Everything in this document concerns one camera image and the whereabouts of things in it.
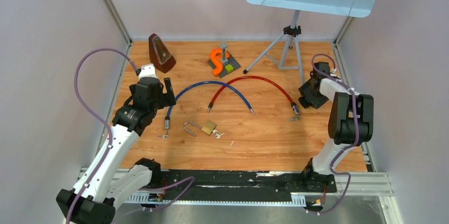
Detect red cable lock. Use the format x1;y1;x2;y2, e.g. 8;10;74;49
208;75;302;117

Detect blue cable lock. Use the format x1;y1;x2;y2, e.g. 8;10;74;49
164;80;256;131

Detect red lock silver keys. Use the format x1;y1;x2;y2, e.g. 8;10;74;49
289;116;301;121

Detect small silver key bunch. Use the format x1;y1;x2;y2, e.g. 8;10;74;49
158;133;168;139

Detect brass padlock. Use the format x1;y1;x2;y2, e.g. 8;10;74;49
183;120;219;137

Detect padlock silver keys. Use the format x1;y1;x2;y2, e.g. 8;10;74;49
212;130;224;139

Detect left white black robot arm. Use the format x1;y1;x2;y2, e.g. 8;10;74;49
56;77;176;223

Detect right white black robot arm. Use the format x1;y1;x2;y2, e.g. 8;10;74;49
299;62;374;191

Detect brown wooden metronome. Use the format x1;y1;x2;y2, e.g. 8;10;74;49
148;33;176;74

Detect orange S block toy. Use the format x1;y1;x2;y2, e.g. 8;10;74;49
207;42;241;78

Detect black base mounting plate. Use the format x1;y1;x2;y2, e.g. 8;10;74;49
146;169;337;202

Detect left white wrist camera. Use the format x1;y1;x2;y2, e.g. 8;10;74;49
138;64;158;80

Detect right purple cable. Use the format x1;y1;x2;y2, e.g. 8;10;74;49
311;53;362;215

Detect purple cable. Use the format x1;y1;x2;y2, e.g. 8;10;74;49
65;47;196;224
311;53;362;215

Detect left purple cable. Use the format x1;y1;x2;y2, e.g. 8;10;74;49
65;47;196;224

